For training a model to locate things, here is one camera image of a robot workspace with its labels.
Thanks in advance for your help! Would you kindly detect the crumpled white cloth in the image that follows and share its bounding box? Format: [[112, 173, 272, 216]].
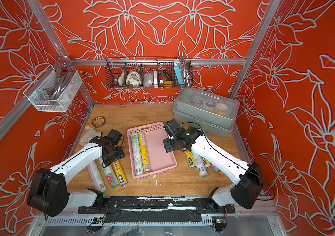
[[79, 126, 102, 147]]

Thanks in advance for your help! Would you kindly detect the clear plastic wall bin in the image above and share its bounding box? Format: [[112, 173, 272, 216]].
[[23, 68, 82, 113]]

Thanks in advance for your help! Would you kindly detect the tape roll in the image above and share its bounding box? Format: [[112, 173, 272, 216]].
[[92, 116, 106, 128]]

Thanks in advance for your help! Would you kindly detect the black screwdriver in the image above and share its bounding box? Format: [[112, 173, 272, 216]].
[[155, 58, 173, 81]]

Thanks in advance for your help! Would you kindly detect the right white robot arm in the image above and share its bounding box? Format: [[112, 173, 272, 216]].
[[163, 119, 264, 209]]

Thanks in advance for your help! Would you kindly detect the pink plastic basket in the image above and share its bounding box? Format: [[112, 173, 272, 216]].
[[127, 122, 177, 180]]

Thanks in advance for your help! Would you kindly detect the yellow wrap roll long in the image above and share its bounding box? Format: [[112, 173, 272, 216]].
[[138, 132, 151, 174]]

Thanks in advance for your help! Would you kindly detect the grey plastic toolbox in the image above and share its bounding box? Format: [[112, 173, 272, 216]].
[[173, 88, 240, 138]]

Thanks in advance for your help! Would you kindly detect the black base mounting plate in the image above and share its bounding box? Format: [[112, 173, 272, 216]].
[[77, 196, 236, 215]]

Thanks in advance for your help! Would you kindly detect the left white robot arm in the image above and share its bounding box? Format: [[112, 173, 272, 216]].
[[27, 129, 126, 217]]

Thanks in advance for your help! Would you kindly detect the black wire wall basket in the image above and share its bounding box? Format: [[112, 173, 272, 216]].
[[105, 57, 194, 89]]

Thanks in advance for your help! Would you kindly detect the blue box in wire basket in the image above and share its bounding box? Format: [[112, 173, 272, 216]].
[[173, 59, 185, 88]]

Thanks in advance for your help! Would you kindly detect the white green 300 wrap roll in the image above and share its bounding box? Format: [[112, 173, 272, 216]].
[[87, 161, 107, 195]]

